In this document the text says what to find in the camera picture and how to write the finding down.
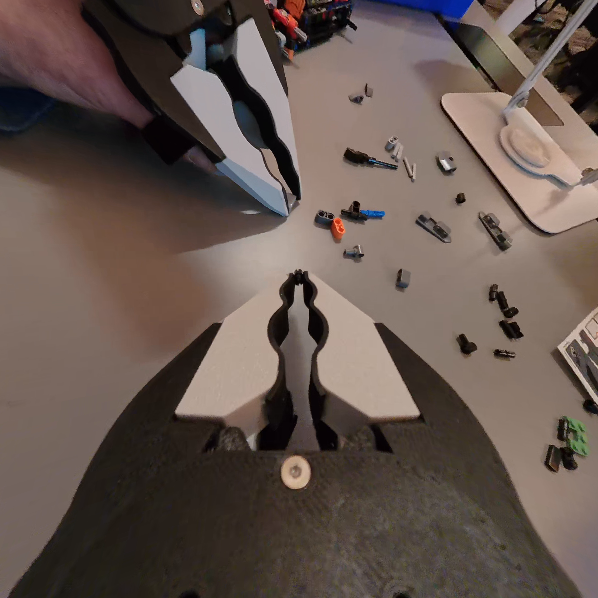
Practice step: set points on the small dark lego piece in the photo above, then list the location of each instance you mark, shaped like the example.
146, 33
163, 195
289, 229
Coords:
591, 405

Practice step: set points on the black connector with axle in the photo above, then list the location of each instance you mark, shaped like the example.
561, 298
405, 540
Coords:
356, 155

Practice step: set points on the blue axle pin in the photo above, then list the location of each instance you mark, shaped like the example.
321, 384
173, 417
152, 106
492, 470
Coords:
374, 214

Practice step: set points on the dark grey axle pin connector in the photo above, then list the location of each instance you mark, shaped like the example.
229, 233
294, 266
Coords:
355, 252

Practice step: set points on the lego car assembly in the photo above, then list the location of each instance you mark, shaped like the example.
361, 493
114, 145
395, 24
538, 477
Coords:
289, 18

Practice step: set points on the person's left hand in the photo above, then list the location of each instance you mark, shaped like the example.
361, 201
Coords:
56, 56

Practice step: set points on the orange two-hole liftarm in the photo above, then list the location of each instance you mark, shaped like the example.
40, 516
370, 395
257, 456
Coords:
338, 229

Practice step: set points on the black friction pin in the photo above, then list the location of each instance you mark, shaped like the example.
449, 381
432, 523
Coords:
502, 300
493, 292
510, 310

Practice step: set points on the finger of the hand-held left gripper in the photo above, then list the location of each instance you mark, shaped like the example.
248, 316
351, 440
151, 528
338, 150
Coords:
219, 131
275, 102

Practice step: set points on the green plate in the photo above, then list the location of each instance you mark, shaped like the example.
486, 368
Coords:
573, 424
580, 444

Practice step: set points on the blue storage bin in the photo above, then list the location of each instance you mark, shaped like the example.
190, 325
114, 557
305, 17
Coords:
444, 4

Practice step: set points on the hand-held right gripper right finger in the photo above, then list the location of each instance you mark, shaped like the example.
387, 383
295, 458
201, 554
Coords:
364, 369

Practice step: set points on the black T-shaped connector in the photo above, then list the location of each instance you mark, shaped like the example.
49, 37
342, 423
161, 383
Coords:
353, 212

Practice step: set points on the dark grey two-hole connector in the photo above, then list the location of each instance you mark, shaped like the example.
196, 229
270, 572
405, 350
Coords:
323, 217

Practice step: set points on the black connector piece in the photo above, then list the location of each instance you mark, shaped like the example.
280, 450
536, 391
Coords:
562, 430

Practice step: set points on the white desk stand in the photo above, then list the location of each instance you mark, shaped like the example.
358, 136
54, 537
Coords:
472, 121

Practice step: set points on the dark grey panel piece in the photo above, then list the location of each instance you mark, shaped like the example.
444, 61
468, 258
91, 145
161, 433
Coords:
495, 230
434, 227

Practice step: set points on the black elbow connector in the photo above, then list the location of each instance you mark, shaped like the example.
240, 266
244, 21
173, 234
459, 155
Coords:
466, 344

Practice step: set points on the short black pin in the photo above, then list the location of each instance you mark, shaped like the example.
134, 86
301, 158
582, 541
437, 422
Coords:
298, 275

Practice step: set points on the long black pin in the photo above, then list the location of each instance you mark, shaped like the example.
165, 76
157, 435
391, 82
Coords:
504, 353

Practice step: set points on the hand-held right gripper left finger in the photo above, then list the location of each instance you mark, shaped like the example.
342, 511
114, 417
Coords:
229, 369

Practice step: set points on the light grey curved panel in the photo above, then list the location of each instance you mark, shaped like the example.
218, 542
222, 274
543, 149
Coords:
446, 162

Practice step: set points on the person's left forearm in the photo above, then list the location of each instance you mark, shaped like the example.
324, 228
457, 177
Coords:
18, 112

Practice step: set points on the small black piece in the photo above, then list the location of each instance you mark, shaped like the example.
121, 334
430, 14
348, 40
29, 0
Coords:
568, 458

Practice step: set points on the printed sticker sheet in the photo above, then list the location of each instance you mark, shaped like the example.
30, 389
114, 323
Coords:
581, 348

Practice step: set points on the black pin connector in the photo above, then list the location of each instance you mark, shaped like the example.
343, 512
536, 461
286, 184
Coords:
506, 328
516, 330

